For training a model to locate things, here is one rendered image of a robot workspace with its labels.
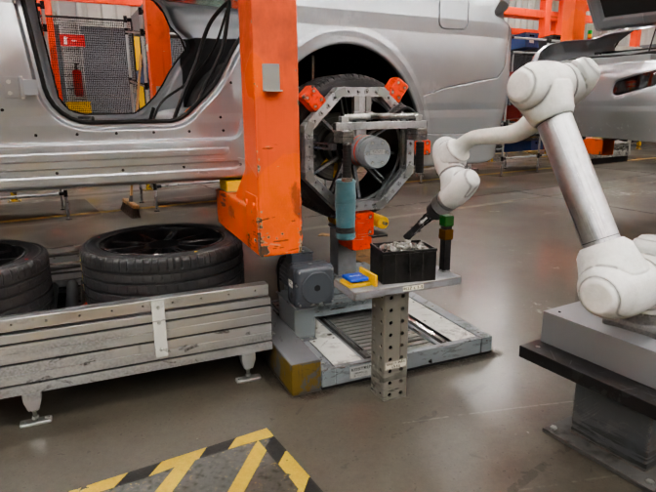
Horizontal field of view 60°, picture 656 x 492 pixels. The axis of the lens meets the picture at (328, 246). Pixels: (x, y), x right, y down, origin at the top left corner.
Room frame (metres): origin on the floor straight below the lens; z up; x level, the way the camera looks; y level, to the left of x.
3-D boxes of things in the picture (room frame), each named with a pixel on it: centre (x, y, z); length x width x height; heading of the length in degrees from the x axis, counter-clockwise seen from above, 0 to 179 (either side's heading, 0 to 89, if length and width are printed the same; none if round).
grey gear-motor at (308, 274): (2.39, 0.13, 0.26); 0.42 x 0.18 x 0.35; 23
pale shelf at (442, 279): (1.92, -0.25, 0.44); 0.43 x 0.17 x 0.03; 113
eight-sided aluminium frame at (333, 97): (2.55, -0.14, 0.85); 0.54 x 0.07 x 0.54; 113
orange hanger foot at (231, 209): (2.37, 0.33, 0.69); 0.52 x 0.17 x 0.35; 23
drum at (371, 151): (2.49, -0.17, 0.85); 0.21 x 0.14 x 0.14; 23
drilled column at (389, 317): (1.91, -0.22, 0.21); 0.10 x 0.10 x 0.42; 23
